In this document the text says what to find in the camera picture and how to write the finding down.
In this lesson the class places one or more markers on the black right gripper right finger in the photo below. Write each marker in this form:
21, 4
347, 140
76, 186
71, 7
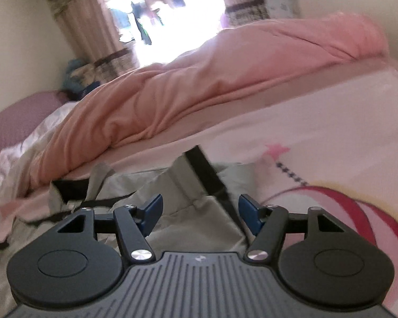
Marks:
268, 225

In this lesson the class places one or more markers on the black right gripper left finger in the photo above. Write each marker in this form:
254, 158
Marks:
132, 225

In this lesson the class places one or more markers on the grey and black jacket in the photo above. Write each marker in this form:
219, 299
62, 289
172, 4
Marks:
199, 208

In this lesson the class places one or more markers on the blue clothes pile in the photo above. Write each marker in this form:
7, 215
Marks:
80, 79

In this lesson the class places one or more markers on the hanging clothes outside window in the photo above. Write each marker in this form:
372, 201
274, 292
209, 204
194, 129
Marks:
149, 10

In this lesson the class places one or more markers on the pink cartoon bed sheet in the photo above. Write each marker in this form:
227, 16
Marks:
324, 147

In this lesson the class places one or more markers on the salmon pink duvet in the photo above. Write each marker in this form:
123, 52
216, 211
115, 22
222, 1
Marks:
236, 63

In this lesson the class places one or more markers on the white floral blanket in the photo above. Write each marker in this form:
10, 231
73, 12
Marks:
15, 161

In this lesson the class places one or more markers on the purple dotted pillow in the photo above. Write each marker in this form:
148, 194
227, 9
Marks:
20, 119

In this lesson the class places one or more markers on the striped beige left curtain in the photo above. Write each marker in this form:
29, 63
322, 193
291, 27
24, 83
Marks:
90, 29

